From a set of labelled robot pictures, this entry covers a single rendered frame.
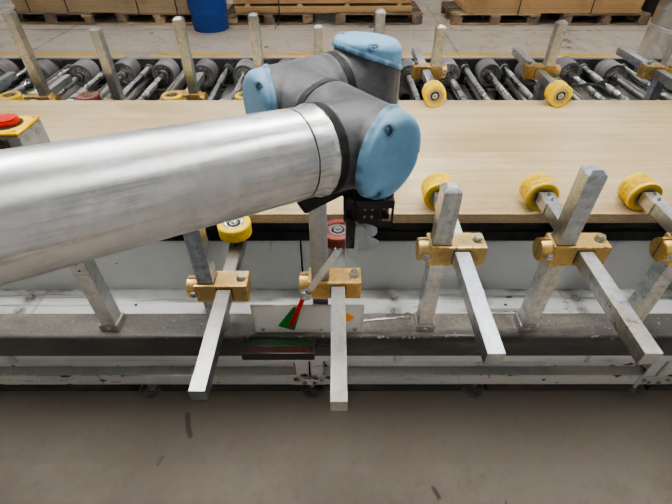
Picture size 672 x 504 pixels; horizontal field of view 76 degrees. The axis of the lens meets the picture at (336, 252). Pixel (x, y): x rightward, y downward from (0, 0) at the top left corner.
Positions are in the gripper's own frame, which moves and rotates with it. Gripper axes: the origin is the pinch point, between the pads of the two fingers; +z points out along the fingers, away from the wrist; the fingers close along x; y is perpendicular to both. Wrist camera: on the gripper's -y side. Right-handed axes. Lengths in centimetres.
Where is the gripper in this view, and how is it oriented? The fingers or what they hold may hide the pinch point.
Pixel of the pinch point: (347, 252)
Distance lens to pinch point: 79.1
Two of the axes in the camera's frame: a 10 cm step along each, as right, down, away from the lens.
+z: 0.0, 7.5, 6.6
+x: 0.0, -6.6, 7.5
